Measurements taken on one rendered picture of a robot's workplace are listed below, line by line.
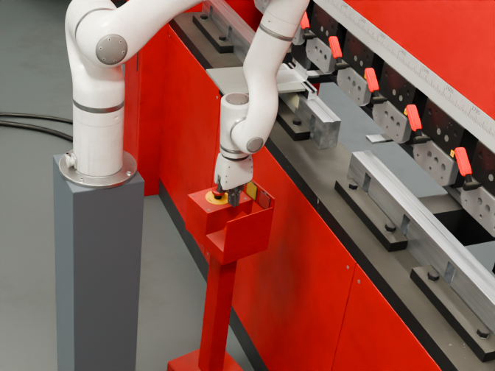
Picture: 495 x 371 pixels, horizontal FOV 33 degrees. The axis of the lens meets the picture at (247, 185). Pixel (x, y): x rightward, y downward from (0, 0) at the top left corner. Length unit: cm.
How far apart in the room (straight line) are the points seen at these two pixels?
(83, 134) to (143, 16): 32
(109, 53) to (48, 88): 285
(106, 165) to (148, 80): 148
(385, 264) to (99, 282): 73
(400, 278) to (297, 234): 48
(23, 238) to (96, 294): 134
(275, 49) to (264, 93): 11
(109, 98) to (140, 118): 162
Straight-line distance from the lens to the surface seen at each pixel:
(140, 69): 344
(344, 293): 223
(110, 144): 198
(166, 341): 303
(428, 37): 197
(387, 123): 212
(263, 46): 203
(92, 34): 180
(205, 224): 234
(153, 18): 186
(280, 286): 260
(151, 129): 357
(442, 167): 196
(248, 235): 232
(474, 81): 184
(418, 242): 210
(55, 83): 470
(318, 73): 266
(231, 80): 255
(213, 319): 258
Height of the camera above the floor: 211
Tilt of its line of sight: 33 degrees down
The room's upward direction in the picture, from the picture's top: 7 degrees clockwise
